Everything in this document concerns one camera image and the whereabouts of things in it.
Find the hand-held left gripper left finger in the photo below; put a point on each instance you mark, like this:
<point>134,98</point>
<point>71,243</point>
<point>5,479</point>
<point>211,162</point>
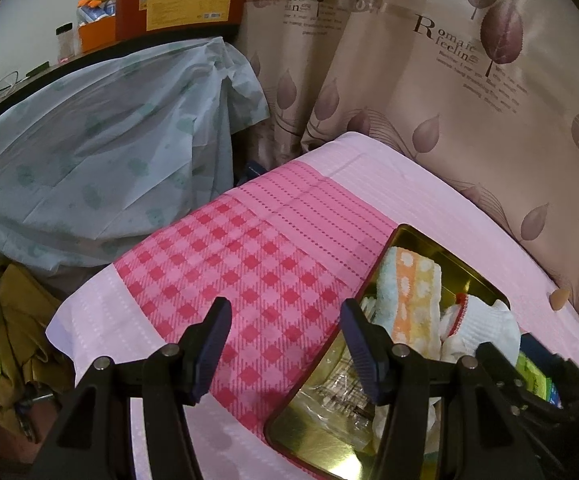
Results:
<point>209,360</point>

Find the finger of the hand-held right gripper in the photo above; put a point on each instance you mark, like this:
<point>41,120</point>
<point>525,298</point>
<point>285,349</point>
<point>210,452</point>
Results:
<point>504,370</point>

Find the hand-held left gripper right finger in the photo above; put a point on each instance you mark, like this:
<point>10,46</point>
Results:
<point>364,360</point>

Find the green tissue pack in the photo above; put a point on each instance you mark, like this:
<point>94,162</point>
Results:
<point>534,382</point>

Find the white sock with red trim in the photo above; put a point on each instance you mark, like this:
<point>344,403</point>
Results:
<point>489,325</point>

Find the orange striped towel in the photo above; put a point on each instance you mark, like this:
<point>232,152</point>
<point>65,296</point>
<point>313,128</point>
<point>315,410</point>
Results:
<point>409,300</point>

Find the gold tin box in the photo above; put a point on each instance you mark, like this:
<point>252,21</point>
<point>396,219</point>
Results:
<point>319,440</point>

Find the clear plastic packet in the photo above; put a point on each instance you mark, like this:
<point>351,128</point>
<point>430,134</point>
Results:
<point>329,395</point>

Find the pink checked tablecloth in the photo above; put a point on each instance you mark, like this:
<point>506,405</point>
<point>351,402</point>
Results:
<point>269,260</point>

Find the olive clothes pile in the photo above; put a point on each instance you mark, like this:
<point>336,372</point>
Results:
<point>19,340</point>

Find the pale blue plastic cover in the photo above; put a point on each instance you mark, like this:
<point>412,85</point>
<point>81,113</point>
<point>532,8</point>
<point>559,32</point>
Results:
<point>94,160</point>

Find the beige leaf print curtain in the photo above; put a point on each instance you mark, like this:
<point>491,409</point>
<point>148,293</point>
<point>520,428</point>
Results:
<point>419,85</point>

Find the orange box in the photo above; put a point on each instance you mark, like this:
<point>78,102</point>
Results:
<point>96,35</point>

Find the red and yellow box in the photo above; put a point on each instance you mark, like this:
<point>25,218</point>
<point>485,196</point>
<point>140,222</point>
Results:
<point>179,10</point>

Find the clear jar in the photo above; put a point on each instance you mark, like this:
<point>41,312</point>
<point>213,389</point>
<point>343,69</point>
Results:
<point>64,40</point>

